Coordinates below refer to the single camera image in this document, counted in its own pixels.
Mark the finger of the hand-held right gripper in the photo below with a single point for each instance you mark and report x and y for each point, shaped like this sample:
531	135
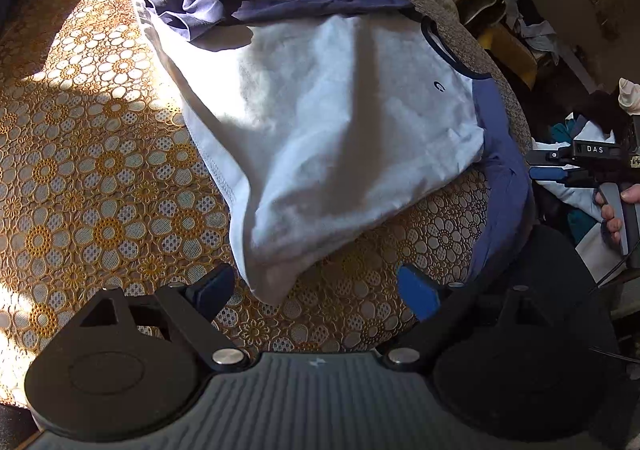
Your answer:
552	157
547	175

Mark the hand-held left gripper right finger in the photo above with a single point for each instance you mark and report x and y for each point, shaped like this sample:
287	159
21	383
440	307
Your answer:
417	291

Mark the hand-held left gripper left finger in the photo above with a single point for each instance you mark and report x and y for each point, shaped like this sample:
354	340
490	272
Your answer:
215	286

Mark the white navy raglan t-shirt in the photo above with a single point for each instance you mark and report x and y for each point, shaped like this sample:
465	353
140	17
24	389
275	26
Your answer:
325	115

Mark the person's right hand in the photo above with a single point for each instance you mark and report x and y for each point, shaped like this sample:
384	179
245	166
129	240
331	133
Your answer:
606	215

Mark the white teal garment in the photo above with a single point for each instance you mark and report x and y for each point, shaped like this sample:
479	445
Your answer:
556	199

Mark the white pink cloth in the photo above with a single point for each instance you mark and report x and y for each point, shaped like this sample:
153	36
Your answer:
630	97

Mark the yellow covered side table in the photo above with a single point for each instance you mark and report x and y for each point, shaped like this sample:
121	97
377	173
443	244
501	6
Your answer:
510	55

